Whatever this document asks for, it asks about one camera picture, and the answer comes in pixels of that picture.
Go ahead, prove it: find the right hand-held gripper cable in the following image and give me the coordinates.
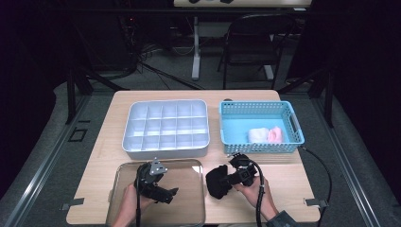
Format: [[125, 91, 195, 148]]
[[249, 159, 267, 227]]

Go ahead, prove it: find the person's left hand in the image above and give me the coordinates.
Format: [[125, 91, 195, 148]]
[[121, 183, 155, 218]]

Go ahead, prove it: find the hand-held gripper cable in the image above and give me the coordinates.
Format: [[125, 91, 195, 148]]
[[249, 159, 267, 227], [135, 171, 143, 227]]

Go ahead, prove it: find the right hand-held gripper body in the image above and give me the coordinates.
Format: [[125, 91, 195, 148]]
[[228, 152, 258, 187]]

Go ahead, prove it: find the grey divided storage box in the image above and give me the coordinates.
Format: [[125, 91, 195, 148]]
[[121, 99, 211, 160]]

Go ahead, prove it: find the black folding chair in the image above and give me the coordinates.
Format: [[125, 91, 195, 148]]
[[217, 12, 297, 91]]

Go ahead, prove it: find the black cable beside table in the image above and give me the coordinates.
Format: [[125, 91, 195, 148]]
[[298, 145, 333, 227]]

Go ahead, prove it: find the dark equipment rack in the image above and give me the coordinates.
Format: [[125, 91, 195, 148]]
[[117, 13, 141, 72]]

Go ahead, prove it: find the aluminium floor rail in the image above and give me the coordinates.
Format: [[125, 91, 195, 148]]
[[311, 94, 401, 227], [0, 94, 93, 227]]

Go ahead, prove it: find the transparent box lid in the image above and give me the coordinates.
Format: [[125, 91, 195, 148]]
[[105, 158, 206, 227]]

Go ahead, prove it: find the white desk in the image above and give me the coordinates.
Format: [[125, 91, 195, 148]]
[[173, 0, 313, 81]]

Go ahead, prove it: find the pink sock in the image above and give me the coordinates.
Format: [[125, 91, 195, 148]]
[[267, 126, 285, 145]]

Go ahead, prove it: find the left hand-held gripper cable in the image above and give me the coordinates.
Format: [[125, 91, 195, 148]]
[[135, 171, 143, 227]]

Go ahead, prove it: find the black sock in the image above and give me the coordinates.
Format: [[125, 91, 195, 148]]
[[205, 164, 235, 201]]

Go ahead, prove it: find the blue plastic basket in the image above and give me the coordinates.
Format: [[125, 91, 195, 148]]
[[218, 99, 306, 155]]

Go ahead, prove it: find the black metal stand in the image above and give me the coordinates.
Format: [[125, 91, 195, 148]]
[[64, 61, 131, 126], [277, 65, 335, 129]]

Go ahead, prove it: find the grey metal bracket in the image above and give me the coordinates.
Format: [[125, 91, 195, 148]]
[[304, 198, 329, 209], [60, 198, 85, 212]]

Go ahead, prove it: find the floor cable bundle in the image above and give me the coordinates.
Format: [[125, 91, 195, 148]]
[[135, 42, 206, 91]]

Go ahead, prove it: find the person's right hand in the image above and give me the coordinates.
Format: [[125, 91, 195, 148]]
[[234, 178, 273, 217]]

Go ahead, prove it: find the white sock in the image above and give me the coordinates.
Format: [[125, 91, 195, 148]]
[[247, 127, 271, 145]]

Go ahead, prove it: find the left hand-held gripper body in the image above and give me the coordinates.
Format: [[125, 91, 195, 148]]
[[134, 157, 168, 201]]

